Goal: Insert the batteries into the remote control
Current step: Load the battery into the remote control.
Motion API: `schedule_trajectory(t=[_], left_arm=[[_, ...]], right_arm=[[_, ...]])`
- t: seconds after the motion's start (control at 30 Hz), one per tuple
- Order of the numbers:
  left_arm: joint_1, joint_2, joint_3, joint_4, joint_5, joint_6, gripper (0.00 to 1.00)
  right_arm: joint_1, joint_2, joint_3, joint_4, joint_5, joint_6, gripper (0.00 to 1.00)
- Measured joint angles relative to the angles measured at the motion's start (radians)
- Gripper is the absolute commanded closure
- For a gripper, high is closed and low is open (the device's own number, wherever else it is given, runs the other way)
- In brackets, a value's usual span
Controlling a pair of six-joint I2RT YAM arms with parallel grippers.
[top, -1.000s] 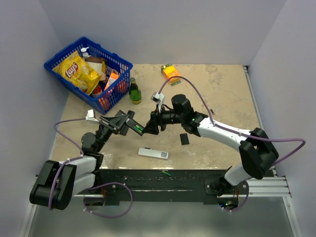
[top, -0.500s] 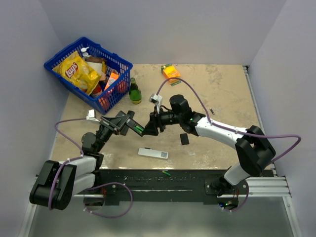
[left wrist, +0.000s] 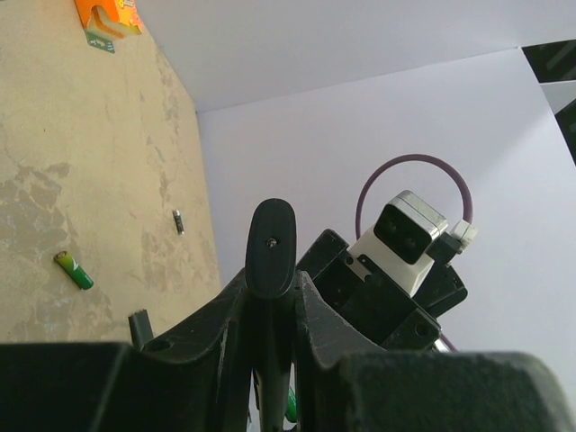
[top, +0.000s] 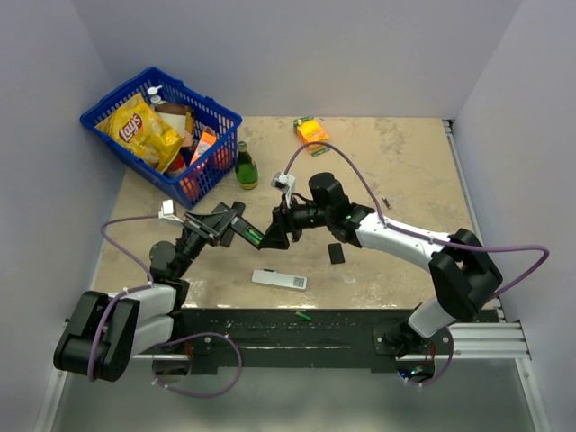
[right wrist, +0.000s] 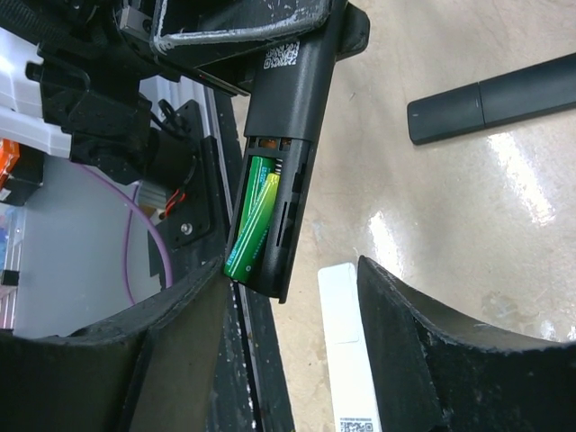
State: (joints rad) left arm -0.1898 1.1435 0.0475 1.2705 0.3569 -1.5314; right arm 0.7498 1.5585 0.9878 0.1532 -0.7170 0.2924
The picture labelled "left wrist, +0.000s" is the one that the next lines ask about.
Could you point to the orange sponge pack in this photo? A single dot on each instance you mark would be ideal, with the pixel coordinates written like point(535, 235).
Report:
point(106, 21)

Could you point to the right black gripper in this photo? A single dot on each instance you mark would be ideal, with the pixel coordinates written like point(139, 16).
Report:
point(367, 298)

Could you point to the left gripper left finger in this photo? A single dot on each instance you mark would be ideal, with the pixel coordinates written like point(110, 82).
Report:
point(203, 370)

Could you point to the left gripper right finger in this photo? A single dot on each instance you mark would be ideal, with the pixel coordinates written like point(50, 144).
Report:
point(329, 355)

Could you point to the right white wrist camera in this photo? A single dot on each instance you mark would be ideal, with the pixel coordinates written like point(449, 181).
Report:
point(401, 240)

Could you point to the green battery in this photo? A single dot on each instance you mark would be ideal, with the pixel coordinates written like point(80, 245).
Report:
point(291, 409)
point(74, 270)

